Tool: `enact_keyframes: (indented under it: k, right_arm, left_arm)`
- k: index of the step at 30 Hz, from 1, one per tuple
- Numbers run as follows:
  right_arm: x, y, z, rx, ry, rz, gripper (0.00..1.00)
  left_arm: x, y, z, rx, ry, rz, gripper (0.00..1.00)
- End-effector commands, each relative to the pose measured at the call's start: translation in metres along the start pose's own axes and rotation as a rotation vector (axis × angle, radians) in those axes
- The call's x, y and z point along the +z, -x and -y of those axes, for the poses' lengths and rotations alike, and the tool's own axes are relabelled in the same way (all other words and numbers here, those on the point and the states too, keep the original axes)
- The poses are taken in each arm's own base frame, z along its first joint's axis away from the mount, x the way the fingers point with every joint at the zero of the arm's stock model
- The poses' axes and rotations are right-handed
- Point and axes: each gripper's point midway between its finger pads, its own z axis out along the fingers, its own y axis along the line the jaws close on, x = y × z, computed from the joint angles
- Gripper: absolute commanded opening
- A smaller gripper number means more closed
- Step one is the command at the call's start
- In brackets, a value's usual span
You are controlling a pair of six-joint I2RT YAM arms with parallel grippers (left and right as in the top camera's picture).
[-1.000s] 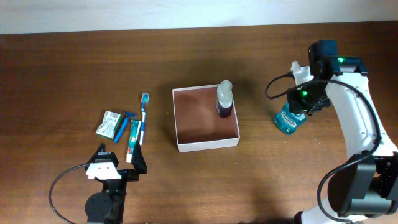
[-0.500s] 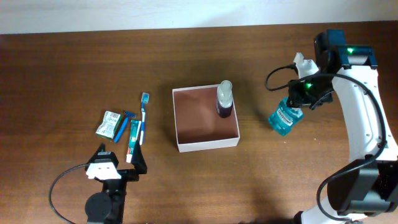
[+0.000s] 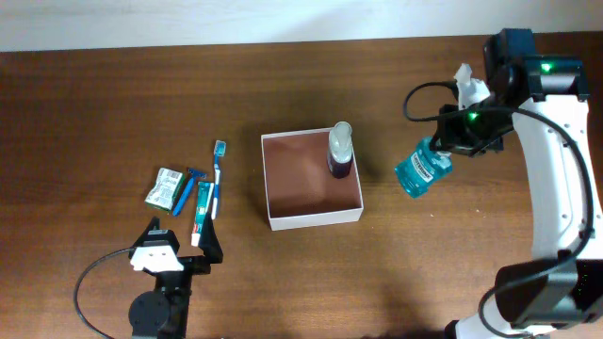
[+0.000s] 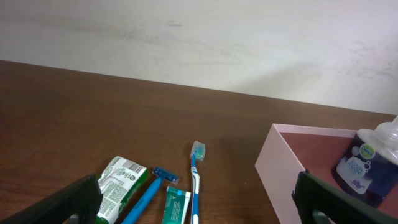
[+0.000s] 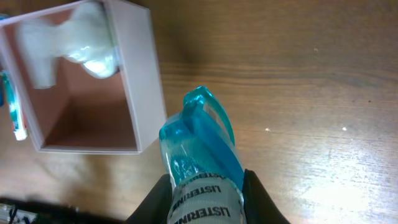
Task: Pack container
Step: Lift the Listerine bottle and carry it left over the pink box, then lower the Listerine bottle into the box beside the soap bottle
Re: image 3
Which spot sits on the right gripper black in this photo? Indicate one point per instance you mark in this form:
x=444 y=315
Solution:
x=449 y=138

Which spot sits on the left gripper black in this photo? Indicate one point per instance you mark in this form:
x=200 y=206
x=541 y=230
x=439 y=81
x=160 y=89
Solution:
x=210 y=249

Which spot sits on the blue Listerine mouthwash bottle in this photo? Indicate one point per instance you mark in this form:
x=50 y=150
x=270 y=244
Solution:
x=422 y=168

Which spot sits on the dark purple pump bottle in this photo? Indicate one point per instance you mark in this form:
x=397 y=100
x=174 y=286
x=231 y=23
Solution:
x=340 y=150

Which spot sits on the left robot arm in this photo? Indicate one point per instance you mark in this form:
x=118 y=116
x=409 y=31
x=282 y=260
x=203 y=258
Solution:
x=163 y=311

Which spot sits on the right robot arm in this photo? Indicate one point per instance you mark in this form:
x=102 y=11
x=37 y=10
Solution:
x=544 y=99

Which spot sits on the green white soap packet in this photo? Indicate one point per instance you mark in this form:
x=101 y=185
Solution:
x=167 y=184

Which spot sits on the green white toothpaste tube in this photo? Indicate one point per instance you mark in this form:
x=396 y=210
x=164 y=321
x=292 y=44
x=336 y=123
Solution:
x=204 y=198

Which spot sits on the blue disposable razor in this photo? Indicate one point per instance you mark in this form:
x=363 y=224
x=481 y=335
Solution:
x=193 y=176

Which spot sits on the blue white toothbrush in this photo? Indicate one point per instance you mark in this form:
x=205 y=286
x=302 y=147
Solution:
x=219 y=152

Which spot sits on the white square cardboard box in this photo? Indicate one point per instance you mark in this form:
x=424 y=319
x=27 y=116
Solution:
x=300 y=189

